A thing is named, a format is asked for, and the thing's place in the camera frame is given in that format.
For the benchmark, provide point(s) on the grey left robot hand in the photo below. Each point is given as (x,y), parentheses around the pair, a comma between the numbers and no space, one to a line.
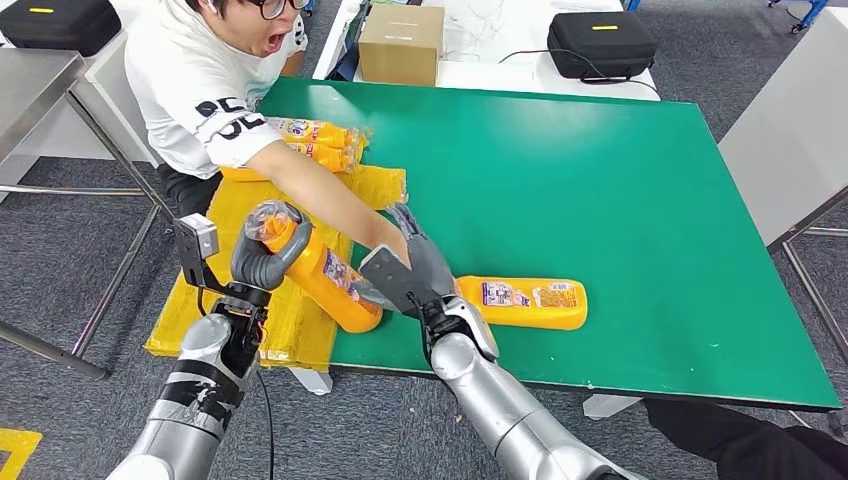
(262,265)

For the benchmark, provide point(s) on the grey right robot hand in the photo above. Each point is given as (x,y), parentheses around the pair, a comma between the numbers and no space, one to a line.
(434,275)

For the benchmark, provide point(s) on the orange detergent bottle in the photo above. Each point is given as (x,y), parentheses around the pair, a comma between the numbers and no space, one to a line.
(523,303)
(324,278)
(318,132)
(331,159)

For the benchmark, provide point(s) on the person's left forearm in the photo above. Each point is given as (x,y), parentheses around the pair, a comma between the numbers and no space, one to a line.
(293,63)

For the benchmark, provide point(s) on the person's right forearm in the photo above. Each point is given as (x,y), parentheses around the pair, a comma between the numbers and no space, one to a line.
(324,195)

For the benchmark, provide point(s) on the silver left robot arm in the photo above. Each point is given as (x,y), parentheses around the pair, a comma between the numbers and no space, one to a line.
(199,397)

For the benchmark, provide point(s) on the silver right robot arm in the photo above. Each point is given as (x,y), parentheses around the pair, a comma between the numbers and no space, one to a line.
(503,411)

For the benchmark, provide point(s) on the yellow taped mat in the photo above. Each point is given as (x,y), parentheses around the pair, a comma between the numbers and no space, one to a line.
(199,298)

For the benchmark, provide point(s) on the white table leg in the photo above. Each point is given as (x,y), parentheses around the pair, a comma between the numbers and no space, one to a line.
(609,407)
(311,381)

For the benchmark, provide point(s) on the person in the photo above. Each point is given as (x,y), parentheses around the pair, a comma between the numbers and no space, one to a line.
(192,86)

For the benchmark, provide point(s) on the green table mat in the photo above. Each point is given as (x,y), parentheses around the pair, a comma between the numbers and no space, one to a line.
(629,218)

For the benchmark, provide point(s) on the white table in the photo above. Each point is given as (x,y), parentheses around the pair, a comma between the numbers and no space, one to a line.
(503,73)

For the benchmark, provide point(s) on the dark blue folder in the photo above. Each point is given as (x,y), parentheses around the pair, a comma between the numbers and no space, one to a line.
(350,56)

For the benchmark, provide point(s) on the cardboard box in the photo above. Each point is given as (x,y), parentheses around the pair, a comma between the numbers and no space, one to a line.
(401,46)

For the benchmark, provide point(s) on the black carrying case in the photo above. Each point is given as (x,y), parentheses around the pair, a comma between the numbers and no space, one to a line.
(60,25)
(601,45)

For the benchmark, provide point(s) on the black fabric object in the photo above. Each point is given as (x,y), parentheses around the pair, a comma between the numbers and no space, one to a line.
(762,450)

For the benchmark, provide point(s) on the light grey table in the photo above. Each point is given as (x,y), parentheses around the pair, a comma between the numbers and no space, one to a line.
(782,132)

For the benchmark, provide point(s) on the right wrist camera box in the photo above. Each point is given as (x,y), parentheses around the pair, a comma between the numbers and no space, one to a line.
(391,275)

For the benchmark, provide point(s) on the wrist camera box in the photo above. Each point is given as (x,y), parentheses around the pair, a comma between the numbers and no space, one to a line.
(391,275)
(195,242)

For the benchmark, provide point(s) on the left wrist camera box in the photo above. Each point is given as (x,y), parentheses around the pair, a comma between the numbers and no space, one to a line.
(195,242)

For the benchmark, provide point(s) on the steel frame table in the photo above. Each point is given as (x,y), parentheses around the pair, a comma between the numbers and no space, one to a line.
(26,93)

